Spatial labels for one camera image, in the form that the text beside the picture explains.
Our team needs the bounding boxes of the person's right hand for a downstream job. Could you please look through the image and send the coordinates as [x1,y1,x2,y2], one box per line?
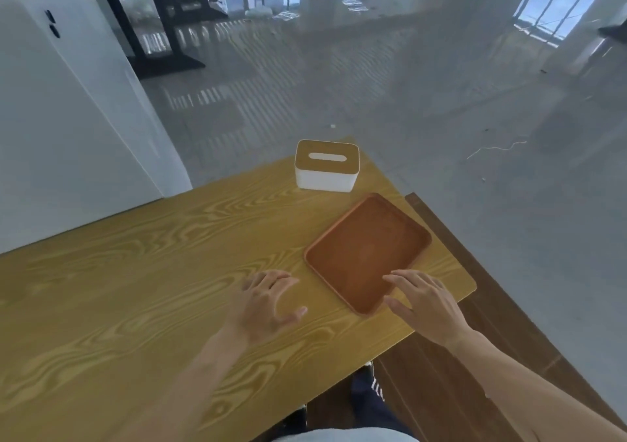
[382,269,474,352]

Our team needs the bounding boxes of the person's left hand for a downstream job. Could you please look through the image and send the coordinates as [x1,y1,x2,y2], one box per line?
[223,269,308,347]

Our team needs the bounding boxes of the person's left forearm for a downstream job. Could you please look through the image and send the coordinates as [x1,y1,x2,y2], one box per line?
[110,329,251,442]

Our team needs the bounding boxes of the person's right forearm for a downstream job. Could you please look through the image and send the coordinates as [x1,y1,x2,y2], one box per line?
[453,330,627,442]

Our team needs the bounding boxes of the brown wooden tray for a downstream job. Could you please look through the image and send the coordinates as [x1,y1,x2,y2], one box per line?
[303,192,433,317]

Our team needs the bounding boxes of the dark brown wooden bench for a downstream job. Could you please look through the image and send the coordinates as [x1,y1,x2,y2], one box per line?
[372,192,627,442]

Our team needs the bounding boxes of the person's dark striped trousers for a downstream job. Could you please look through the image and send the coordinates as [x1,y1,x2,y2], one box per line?
[350,363,418,438]

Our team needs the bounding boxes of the person's white shirt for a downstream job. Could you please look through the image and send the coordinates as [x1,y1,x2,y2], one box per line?
[272,427,420,442]

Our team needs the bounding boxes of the white tissue box wooden lid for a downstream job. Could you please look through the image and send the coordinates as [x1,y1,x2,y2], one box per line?
[294,139,361,193]

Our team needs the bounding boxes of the black-legged table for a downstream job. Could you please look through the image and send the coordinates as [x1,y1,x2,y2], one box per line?
[78,0,229,80]

